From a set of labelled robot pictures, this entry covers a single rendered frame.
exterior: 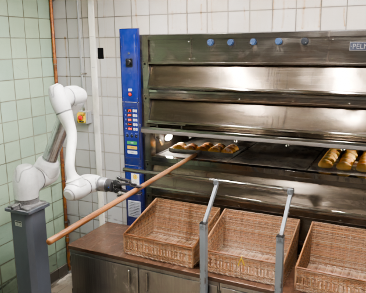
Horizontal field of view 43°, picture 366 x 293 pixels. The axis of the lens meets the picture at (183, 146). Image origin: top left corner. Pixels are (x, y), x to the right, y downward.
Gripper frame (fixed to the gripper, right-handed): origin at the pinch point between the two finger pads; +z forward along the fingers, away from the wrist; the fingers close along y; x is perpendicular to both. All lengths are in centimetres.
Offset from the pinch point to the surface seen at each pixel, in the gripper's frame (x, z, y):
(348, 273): -63, 118, 59
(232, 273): -29, 51, 58
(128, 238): -30, -27, 49
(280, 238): -19, 83, 24
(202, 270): -19, 35, 54
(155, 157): -80, -30, 2
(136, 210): -76, -47, 46
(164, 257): -30, 2, 57
